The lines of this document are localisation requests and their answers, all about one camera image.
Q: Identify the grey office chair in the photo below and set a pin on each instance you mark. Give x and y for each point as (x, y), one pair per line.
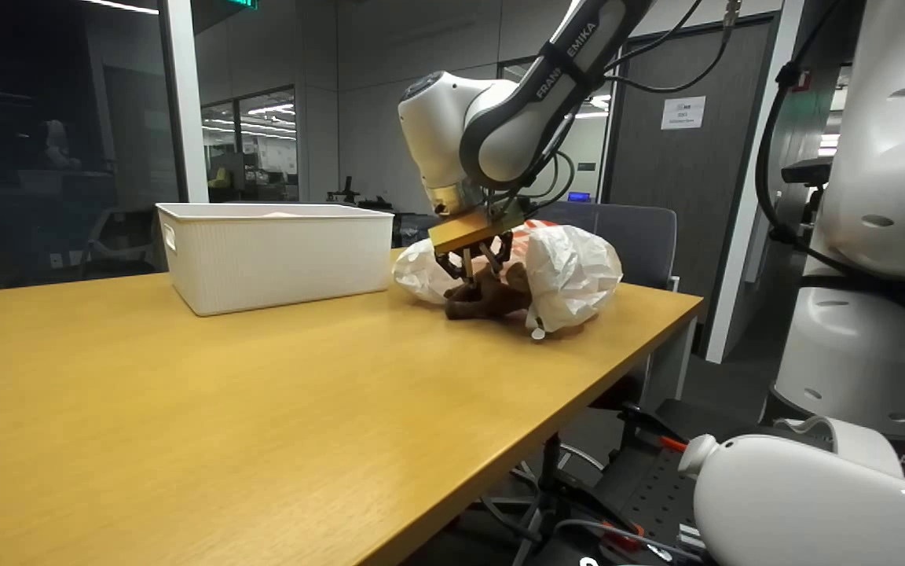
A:
(641, 239)

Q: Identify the orange black bar clamp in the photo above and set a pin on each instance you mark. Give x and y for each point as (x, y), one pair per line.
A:
(645, 427)

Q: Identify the green exit sign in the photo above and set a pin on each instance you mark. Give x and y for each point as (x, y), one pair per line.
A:
(240, 3)

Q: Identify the white plastic basket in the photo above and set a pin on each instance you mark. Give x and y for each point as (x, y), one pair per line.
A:
(276, 263)

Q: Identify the white window frame post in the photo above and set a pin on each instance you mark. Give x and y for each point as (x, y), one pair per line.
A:
(187, 105)

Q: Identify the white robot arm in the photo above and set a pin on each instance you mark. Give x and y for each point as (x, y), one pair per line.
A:
(440, 126)

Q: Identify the white rounded housing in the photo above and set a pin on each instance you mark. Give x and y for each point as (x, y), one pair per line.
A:
(819, 505)

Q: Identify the white orange plastic bag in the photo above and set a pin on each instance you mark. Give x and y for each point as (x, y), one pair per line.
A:
(573, 271)

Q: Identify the white paper sign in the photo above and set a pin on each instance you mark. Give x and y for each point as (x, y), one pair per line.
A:
(683, 111)

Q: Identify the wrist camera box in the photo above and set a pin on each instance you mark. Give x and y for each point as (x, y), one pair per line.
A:
(469, 230)

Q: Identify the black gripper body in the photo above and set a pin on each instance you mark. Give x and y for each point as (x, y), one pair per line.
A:
(480, 256)

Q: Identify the brown plush toy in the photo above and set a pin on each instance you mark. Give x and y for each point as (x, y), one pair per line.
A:
(486, 307)

